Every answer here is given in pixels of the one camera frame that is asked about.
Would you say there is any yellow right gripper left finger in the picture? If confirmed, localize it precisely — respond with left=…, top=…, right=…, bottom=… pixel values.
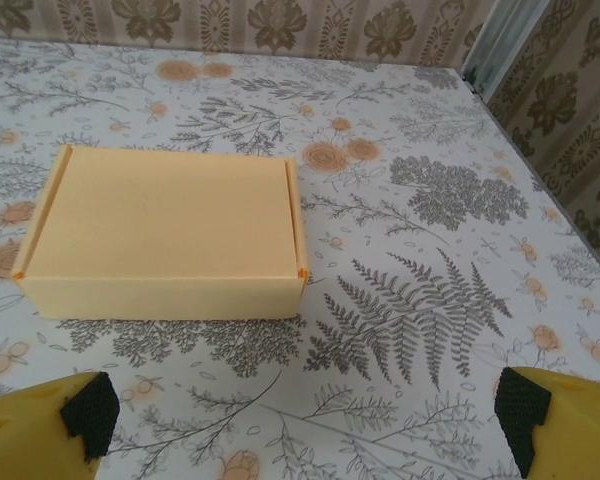
left=0, top=371, right=121, bottom=480

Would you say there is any aluminium frame post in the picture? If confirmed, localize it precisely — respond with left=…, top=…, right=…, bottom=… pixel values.
left=462, top=0, right=534, bottom=101

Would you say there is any yellow cardboard box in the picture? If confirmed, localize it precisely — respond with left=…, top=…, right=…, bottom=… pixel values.
left=12, top=144, right=309, bottom=321

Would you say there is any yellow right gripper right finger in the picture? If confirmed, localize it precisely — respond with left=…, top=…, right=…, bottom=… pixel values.
left=493, top=366, right=600, bottom=480

